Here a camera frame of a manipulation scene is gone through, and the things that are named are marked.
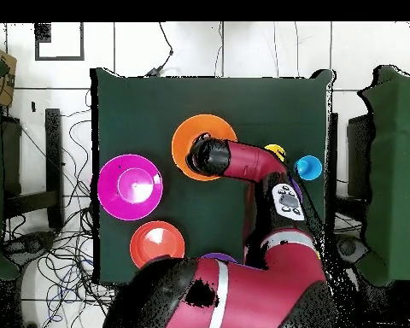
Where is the large orange plastic bowl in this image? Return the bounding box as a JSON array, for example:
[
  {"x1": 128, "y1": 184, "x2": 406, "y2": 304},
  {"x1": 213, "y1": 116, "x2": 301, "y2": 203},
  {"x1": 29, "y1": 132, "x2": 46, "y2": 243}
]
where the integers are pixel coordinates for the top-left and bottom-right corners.
[{"x1": 171, "y1": 114, "x2": 238, "y2": 182}]

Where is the purple plastic bowl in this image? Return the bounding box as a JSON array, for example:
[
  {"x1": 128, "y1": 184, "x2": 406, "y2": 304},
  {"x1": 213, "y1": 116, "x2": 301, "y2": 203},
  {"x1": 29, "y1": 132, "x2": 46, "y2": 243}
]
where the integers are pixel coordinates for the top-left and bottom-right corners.
[
  {"x1": 290, "y1": 175, "x2": 303, "y2": 202},
  {"x1": 199, "y1": 252, "x2": 238, "y2": 264}
]

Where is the yellow plastic cup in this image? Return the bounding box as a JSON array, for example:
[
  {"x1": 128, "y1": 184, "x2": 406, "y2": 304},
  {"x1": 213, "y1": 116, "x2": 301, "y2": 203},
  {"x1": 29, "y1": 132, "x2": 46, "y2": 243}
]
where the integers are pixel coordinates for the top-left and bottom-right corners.
[{"x1": 263, "y1": 143, "x2": 287, "y2": 161}]

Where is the large pink plastic bowl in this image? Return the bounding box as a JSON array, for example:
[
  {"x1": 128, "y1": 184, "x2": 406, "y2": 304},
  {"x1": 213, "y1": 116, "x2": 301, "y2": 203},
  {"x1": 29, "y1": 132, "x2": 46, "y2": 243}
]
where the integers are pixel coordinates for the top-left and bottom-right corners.
[{"x1": 97, "y1": 154, "x2": 164, "y2": 222}]

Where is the red-orange plastic bowl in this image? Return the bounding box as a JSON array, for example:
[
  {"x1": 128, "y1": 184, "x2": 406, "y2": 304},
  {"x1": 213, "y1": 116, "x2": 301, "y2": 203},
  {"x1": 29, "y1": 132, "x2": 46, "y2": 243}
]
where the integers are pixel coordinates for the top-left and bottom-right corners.
[{"x1": 129, "y1": 220, "x2": 186, "y2": 270}]

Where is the dark green table cloth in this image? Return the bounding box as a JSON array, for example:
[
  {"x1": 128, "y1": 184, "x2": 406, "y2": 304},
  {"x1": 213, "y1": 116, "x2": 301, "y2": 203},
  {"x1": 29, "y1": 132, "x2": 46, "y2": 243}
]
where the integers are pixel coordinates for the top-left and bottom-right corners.
[{"x1": 90, "y1": 67, "x2": 334, "y2": 284}]

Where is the blue plastic cup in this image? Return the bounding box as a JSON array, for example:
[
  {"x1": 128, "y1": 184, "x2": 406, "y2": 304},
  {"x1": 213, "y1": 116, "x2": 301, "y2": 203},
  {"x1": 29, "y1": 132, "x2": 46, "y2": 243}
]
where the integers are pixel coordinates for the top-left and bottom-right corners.
[{"x1": 293, "y1": 155, "x2": 323, "y2": 181}]

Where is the cardboard box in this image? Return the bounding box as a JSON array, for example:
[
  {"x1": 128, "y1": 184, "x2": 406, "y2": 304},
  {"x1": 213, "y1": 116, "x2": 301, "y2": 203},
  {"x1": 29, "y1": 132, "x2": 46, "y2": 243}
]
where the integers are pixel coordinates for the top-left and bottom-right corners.
[{"x1": 0, "y1": 49, "x2": 18, "y2": 107}]

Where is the tangle of floor cables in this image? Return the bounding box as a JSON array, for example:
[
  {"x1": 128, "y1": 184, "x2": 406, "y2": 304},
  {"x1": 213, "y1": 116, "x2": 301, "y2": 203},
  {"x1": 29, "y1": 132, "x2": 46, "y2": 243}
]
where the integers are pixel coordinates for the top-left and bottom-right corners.
[{"x1": 3, "y1": 88, "x2": 117, "y2": 328}]

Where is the black cable with adapter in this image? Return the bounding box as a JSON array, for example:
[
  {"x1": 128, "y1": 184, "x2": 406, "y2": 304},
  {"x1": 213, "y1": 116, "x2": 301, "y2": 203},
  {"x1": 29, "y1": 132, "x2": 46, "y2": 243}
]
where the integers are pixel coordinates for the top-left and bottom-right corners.
[{"x1": 144, "y1": 21, "x2": 174, "y2": 78}]

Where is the black metal frame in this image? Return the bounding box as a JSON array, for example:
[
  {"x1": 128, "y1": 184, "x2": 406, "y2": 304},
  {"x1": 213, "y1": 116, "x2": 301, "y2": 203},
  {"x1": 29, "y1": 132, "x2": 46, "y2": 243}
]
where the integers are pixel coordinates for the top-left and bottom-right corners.
[
  {"x1": 327, "y1": 112, "x2": 373, "y2": 213},
  {"x1": 1, "y1": 108, "x2": 63, "y2": 230}
]

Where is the black square floor frame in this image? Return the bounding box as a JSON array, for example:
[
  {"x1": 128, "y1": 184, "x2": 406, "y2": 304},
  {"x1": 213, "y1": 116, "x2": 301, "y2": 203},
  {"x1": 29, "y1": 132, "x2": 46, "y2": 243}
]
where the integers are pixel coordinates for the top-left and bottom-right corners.
[{"x1": 34, "y1": 21, "x2": 85, "y2": 62}]

